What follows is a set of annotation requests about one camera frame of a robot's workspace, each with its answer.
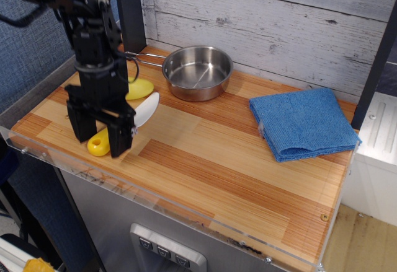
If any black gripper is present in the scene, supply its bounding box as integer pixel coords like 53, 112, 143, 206
65, 58, 135, 158

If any yellow handled white toy knife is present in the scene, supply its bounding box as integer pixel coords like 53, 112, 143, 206
87, 92, 160, 156

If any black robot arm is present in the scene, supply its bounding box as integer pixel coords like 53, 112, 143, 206
1, 0, 136, 157

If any stainless steel pot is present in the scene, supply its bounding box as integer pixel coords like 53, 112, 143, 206
124, 46, 233, 102

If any yellow plastic banana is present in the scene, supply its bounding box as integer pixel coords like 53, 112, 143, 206
125, 77, 154, 100

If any stainless steel cabinet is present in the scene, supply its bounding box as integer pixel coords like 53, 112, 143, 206
60, 170, 281, 271

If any silver button control panel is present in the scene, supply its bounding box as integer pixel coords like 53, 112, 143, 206
130, 223, 207, 272

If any yellow black object bottom left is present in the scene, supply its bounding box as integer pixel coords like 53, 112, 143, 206
0, 255, 55, 272

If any blue folded cloth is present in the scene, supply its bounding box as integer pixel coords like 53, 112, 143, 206
249, 88, 361, 162

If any clear acrylic front guard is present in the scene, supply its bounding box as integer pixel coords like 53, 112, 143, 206
1, 121, 352, 271

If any white side counter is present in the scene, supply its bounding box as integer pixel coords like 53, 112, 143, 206
341, 92, 396, 226

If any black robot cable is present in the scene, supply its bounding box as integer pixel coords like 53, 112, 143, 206
0, 5, 41, 28

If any black left vertical post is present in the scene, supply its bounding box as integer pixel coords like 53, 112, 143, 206
117, 0, 146, 53

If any black vertical post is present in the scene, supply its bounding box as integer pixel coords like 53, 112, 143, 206
351, 2, 396, 130
117, 0, 146, 53

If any black right vertical post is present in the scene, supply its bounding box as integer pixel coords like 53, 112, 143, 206
351, 2, 396, 130

